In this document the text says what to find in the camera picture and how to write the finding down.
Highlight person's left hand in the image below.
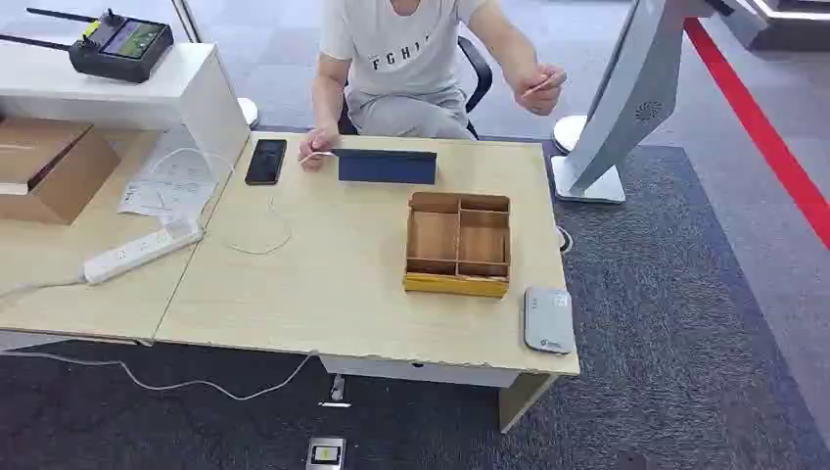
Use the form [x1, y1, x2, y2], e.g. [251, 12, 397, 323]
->
[514, 63, 569, 117]

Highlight person's right hand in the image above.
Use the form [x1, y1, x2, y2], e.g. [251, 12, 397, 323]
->
[298, 126, 342, 171]

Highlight pale card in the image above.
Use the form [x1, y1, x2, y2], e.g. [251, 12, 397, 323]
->
[522, 73, 566, 99]

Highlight large white round base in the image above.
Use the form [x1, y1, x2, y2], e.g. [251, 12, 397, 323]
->
[552, 115, 588, 156]

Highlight black smartphone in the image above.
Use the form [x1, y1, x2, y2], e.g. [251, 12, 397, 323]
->
[244, 138, 289, 187]

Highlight black office chair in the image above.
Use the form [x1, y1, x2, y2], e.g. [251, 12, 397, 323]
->
[337, 35, 494, 141]

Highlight dark blue tablet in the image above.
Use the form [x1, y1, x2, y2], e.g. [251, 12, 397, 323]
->
[332, 148, 438, 187]

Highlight silver kiosk stand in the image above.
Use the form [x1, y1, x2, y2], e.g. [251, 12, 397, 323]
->
[551, 0, 734, 206]

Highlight person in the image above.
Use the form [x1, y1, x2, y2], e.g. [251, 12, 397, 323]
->
[298, 0, 569, 171]

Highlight wooden compartment box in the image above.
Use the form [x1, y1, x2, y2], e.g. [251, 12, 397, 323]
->
[402, 191, 512, 300]

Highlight printed paper sheets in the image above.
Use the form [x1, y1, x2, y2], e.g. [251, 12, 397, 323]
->
[117, 122, 222, 225]

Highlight white charger plug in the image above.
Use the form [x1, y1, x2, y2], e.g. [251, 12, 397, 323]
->
[161, 218, 203, 243]

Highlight white desk shelf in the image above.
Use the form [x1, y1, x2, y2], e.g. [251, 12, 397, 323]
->
[0, 41, 253, 176]

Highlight metal stand pole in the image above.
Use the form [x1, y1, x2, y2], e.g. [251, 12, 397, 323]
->
[170, 0, 204, 44]

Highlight white power strip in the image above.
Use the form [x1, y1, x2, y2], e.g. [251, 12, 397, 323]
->
[82, 223, 206, 287]

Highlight red floor tape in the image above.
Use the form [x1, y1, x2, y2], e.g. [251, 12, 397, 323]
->
[683, 17, 830, 251]

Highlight black remote controller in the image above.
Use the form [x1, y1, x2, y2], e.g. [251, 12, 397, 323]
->
[0, 7, 175, 84]

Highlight grey card reader device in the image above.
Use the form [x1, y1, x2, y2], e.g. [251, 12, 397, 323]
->
[524, 287, 576, 356]

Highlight dark grey carpet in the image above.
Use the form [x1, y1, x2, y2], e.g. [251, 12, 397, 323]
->
[0, 126, 830, 470]

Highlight grey display platform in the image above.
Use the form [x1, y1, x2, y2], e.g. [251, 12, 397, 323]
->
[719, 0, 830, 52]

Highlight brown cardboard box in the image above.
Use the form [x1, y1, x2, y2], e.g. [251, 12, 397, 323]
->
[0, 117, 122, 226]

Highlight pale wooden side desk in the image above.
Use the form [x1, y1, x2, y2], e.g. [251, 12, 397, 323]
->
[0, 128, 251, 352]

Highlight metal floor socket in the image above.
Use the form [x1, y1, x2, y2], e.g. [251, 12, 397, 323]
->
[305, 437, 346, 470]

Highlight white charging cable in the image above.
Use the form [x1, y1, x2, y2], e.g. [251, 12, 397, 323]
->
[147, 146, 339, 257]

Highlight metal desk bracket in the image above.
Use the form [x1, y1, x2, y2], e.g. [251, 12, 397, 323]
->
[317, 374, 352, 410]

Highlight white floor cable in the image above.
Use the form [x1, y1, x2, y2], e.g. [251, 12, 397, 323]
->
[0, 350, 319, 402]

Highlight white power strip cord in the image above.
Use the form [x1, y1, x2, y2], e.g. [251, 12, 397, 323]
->
[0, 277, 89, 300]

